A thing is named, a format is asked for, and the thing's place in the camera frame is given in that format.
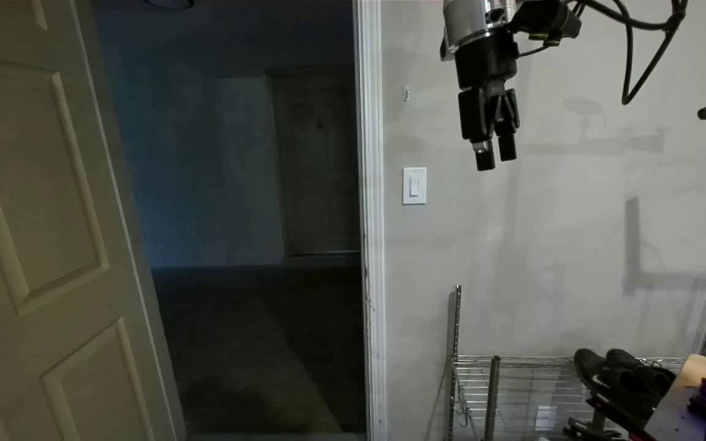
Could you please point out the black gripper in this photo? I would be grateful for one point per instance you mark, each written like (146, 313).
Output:
(486, 63)

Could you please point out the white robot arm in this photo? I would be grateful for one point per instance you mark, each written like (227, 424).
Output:
(472, 17)

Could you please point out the dark far door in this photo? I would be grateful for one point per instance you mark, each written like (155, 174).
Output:
(316, 162)

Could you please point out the black bar clamp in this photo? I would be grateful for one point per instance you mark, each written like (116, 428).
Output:
(625, 378)

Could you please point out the beige panelled door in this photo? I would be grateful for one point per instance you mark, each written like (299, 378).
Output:
(35, 245)

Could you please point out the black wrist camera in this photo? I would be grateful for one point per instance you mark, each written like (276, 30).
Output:
(545, 15)

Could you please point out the white door frame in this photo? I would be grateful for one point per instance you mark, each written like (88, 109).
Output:
(368, 204)

